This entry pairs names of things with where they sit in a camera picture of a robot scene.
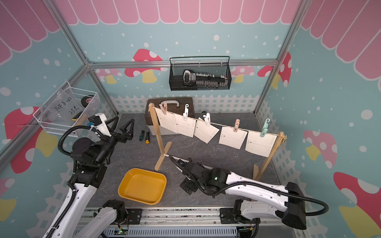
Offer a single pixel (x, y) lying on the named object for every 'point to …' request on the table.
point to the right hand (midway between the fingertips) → (188, 175)
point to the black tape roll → (86, 100)
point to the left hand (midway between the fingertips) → (128, 121)
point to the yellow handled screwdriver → (147, 137)
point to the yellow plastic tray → (143, 185)
